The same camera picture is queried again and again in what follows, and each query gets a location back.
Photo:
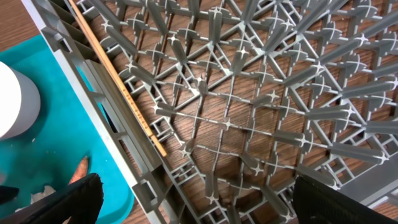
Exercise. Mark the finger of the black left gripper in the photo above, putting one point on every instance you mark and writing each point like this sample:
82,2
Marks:
7,194

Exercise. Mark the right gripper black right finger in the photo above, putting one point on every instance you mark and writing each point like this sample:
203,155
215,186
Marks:
315,202

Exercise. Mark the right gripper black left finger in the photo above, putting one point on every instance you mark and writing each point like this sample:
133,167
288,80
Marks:
79,202

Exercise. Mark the small white tissue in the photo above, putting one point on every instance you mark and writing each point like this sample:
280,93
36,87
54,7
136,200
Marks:
48,190

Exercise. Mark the grey dishwasher rack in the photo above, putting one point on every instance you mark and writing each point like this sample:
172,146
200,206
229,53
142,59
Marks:
244,96

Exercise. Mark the orange carrot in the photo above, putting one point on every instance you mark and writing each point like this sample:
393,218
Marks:
81,170

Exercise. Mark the teal plastic tray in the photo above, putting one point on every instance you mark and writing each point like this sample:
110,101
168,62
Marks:
62,135

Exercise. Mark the white paper cup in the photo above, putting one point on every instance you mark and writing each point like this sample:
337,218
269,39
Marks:
20,102

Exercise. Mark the wooden chopstick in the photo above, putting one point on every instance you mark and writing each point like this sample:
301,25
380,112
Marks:
104,59

